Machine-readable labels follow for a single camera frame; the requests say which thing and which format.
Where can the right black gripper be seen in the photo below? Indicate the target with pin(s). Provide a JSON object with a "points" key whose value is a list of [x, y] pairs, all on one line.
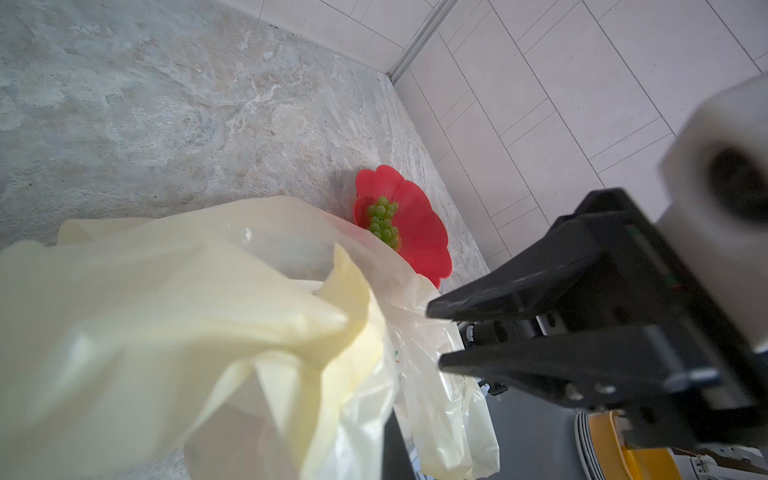
{"points": [[644, 337]]}

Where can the green grape bunch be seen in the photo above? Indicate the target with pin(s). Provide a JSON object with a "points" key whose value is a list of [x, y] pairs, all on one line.
{"points": [[380, 215]]}

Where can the cream plastic bag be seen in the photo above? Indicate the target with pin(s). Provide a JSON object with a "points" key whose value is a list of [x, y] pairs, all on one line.
{"points": [[265, 338]]}

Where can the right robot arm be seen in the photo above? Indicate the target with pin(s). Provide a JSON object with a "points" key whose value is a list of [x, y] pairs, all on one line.
{"points": [[715, 174]]}

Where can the yellow bowl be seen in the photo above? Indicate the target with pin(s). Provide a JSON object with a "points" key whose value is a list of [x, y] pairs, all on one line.
{"points": [[616, 461]]}

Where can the stack of grey plates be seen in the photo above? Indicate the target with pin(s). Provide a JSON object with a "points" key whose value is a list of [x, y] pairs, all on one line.
{"points": [[585, 448]]}

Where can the red flower-shaped bowl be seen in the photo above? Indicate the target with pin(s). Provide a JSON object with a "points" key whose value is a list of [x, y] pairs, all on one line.
{"points": [[424, 238]]}

